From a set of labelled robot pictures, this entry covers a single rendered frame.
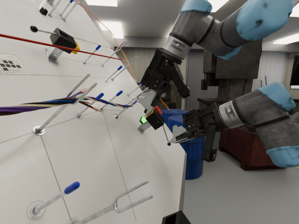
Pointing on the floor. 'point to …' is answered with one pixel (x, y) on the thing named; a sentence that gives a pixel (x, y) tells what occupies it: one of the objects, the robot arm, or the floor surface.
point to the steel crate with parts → (246, 147)
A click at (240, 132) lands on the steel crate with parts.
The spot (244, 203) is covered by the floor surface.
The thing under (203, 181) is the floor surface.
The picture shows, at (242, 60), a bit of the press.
